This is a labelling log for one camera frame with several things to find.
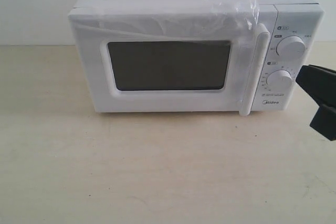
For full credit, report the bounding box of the lower white timer knob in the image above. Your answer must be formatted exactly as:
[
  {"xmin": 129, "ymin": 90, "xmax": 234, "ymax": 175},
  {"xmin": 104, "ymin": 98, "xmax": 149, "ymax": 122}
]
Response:
[{"xmin": 266, "ymin": 70, "xmax": 292, "ymax": 91}]

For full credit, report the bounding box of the white microwave door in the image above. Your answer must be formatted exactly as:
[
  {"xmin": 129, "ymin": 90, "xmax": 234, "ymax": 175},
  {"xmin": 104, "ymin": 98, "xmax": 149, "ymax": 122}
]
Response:
[{"xmin": 68, "ymin": 1, "xmax": 278, "ymax": 116}]

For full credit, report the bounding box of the upper white control knob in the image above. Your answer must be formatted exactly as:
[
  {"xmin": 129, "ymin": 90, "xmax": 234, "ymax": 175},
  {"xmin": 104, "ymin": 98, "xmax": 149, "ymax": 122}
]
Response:
[{"xmin": 276, "ymin": 36, "xmax": 306, "ymax": 60}]

